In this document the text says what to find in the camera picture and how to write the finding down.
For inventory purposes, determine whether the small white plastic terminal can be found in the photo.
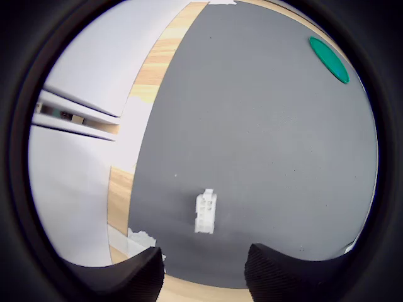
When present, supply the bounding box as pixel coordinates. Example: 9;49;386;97
194;187;219;235

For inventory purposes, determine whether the round green lid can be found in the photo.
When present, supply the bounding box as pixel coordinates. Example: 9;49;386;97
308;35;351;86

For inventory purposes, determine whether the white partition panel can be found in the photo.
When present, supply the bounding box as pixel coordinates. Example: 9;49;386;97
28;123;137;269
43;0;193;120

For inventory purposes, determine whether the dark grey mat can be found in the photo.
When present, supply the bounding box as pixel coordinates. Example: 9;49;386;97
127;0;379;289

